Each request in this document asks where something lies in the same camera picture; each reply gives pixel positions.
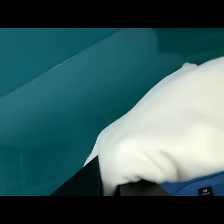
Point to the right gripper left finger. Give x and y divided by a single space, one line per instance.
85 181

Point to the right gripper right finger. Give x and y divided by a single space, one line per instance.
140 188

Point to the white garment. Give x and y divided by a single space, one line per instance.
166 126

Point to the blue garment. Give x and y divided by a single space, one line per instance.
190 186

